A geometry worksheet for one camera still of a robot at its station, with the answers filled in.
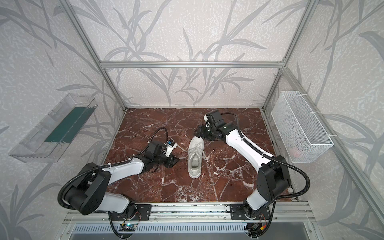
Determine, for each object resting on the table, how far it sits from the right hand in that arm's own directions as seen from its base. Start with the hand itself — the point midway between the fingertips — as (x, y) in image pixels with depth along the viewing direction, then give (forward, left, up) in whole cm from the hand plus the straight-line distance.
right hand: (197, 129), depth 83 cm
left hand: (-8, +12, -15) cm, 20 cm away
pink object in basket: (-15, -48, +1) cm, 50 cm away
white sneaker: (-10, +1, -10) cm, 14 cm away
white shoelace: (-5, +2, -13) cm, 15 cm away
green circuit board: (-43, +33, -20) cm, 58 cm away
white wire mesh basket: (-14, -45, +15) cm, 50 cm away
